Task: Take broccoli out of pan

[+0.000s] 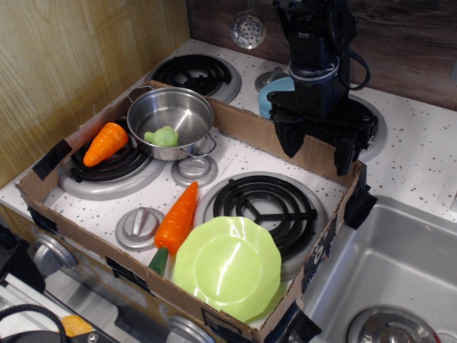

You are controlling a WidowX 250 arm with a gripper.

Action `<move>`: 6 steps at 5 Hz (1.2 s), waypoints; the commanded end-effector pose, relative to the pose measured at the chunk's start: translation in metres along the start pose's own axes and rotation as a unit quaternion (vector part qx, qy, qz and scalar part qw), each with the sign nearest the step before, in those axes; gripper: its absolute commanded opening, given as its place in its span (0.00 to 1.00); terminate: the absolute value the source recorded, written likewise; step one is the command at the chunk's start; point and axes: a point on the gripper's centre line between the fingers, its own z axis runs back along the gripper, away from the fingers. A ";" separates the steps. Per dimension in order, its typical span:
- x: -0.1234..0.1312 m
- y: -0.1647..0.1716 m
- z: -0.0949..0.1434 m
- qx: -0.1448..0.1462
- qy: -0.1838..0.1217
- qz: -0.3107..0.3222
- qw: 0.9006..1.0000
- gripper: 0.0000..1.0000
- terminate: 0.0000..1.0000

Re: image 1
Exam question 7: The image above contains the silver stove knob lower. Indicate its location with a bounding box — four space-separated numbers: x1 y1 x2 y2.
115 207 164 252

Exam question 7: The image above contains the silver stove knob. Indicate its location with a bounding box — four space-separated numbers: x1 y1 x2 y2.
171 156 219 187
254 67 288 92
115 207 164 252

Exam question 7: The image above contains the yellow sponge piece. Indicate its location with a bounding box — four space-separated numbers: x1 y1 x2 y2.
61 314 94 337

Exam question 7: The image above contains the black cable loop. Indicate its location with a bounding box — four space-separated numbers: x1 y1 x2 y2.
0 304 69 343

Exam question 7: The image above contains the silver oven knob centre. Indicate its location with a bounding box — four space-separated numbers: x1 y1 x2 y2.
166 315 210 343

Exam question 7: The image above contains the green toy broccoli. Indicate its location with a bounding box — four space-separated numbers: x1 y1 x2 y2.
144 126 179 147

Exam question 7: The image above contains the hanging steel strainer ladle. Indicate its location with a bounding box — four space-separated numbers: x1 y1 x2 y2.
230 0 267 50

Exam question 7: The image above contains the front right black burner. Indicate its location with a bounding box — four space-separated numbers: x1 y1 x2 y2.
194 172 328 282

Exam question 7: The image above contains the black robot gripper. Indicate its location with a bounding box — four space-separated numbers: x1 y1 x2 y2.
266 77 378 176

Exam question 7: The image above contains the short orange toy carrot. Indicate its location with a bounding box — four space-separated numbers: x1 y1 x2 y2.
83 122 129 167

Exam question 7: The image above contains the silver stove knob upper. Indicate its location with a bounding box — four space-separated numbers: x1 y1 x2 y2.
171 156 219 187

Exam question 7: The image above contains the silver oven knob left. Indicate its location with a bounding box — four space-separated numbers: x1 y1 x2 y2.
33 233 78 276

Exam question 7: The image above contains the stainless steel sink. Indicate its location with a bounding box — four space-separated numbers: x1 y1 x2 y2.
303 197 456 342

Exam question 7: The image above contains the silver sink drain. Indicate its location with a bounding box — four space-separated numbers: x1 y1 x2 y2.
346 305 443 343

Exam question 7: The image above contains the light green plastic plate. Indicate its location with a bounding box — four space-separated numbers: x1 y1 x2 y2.
173 217 282 322

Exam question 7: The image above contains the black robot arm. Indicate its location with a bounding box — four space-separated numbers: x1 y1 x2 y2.
266 1 378 176

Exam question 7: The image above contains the blue plastic bowl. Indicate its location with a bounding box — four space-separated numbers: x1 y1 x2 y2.
257 76 296 121

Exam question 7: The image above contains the long orange toy carrot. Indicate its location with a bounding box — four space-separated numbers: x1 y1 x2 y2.
149 182 199 276

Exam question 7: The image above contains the rear left black burner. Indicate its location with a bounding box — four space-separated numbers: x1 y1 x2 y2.
146 54 242 103

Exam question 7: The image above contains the silver oven knob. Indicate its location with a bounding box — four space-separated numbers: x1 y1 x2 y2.
33 233 78 276
166 315 210 343

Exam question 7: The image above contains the silver rear stove knob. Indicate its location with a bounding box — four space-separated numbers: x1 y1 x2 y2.
254 67 288 92

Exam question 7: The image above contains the small steel pan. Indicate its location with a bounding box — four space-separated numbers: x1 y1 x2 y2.
126 87 216 161

